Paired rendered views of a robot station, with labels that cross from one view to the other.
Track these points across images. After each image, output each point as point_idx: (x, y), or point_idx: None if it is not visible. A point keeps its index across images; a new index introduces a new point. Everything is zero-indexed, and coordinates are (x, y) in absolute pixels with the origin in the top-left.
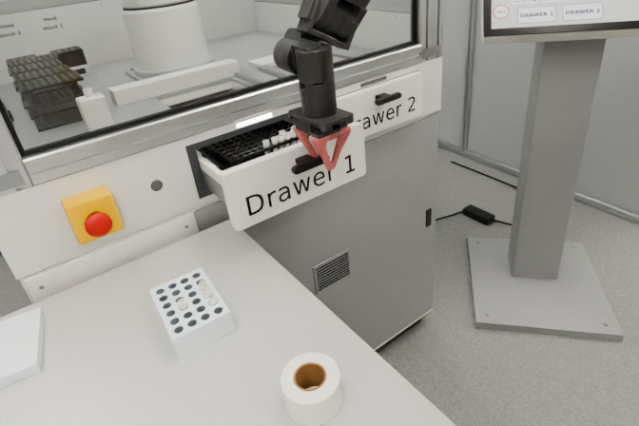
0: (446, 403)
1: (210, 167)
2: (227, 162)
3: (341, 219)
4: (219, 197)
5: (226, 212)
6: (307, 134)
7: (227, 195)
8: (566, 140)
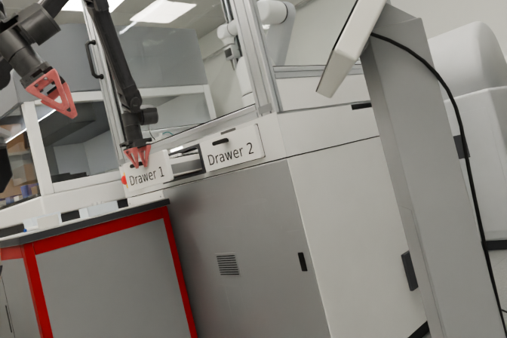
0: None
1: None
2: None
3: (226, 225)
4: None
5: (172, 195)
6: (139, 151)
7: (124, 173)
8: (407, 213)
